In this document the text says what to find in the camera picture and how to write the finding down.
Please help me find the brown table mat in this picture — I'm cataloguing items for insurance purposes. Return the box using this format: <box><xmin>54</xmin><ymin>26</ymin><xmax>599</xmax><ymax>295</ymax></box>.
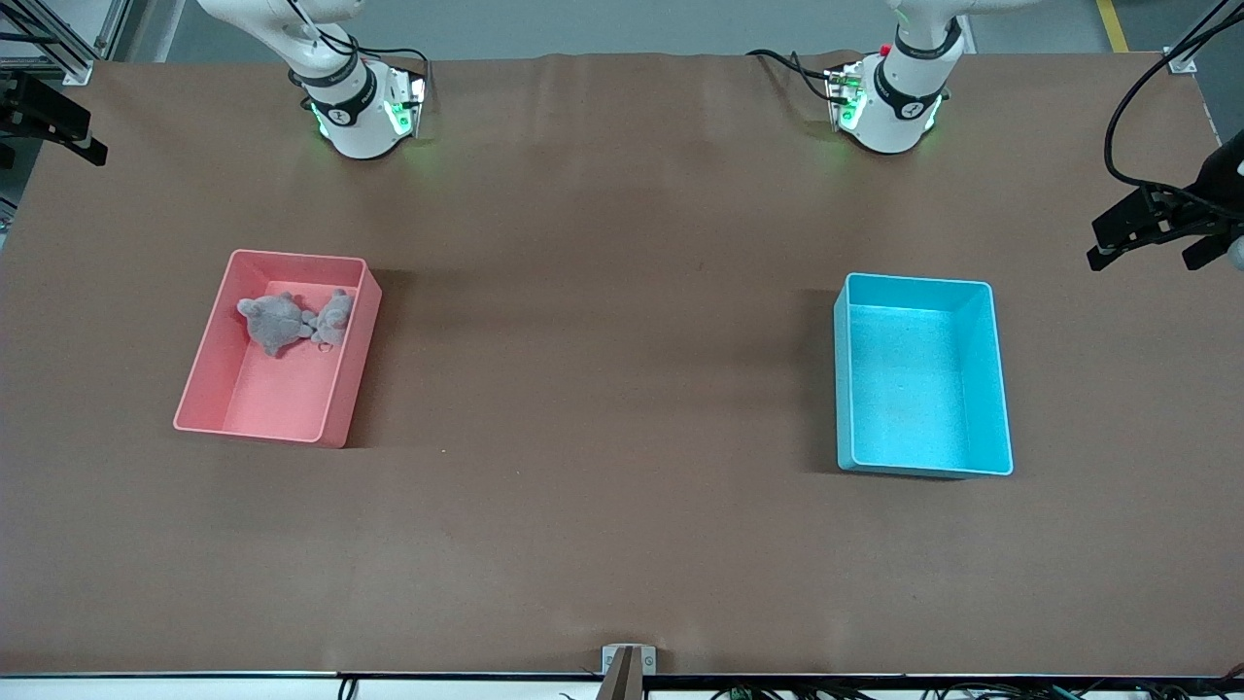
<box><xmin>0</xmin><ymin>49</ymin><xmax>1244</xmax><ymax>677</ymax></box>

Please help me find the large grey plush toy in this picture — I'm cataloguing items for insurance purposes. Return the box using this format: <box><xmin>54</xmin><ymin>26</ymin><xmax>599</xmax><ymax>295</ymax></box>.
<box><xmin>237</xmin><ymin>292</ymin><xmax>314</xmax><ymax>359</ymax></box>

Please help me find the black base cable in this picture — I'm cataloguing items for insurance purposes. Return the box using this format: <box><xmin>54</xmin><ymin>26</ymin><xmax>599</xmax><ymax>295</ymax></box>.
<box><xmin>746</xmin><ymin>49</ymin><xmax>847</xmax><ymax>103</ymax></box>
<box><xmin>364</xmin><ymin>47</ymin><xmax>432</xmax><ymax>108</ymax></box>

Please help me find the blue plastic box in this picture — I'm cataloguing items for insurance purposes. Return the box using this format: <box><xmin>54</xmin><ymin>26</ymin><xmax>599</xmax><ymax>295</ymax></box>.
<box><xmin>833</xmin><ymin>272</ymin><xmax>1015</xmax><ymax>479</ymax></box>

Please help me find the small grey plush toy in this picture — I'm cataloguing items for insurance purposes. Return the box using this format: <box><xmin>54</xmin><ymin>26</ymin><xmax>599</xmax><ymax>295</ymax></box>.
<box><xmin>309</xmin><ymin>289</ymin><xmax>356</xmax><ymax>349</ymax></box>

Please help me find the pink plastic box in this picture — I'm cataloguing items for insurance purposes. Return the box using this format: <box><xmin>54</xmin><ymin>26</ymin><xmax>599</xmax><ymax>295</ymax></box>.
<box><xmin>173</xmin><ymin>249</ymin><xmax>383</xmax><ymax>449</ymax></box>

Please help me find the metal mount bracket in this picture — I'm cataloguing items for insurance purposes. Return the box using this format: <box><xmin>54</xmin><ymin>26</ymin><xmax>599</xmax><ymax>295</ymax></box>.
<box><xmin>602</xmin><ymin>644</ymin><xmax>657</xmax><ymax>700</ymax></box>

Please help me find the aluminium frame strut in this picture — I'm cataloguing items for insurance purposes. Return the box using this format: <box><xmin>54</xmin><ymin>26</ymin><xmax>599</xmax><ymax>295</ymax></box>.
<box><xmin>0</xmin><ymin>0</ymin><xmax>132</xmax><ymax>87</ymax></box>
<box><xmin>1166</xmin><ymin>0</ymin><xmax>1244</xmax><ymax>74</ymax></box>

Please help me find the silver base connector panel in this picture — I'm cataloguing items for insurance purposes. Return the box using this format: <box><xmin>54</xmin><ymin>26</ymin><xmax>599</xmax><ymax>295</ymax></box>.
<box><xmin>387</xmin><ymin>73</ymin><xmax>429</xmax><ymax>139</ymax></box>
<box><xmin>824</xmin><ymin>63</ymin><xmax>868</xmax><ymax>132</ymax></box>

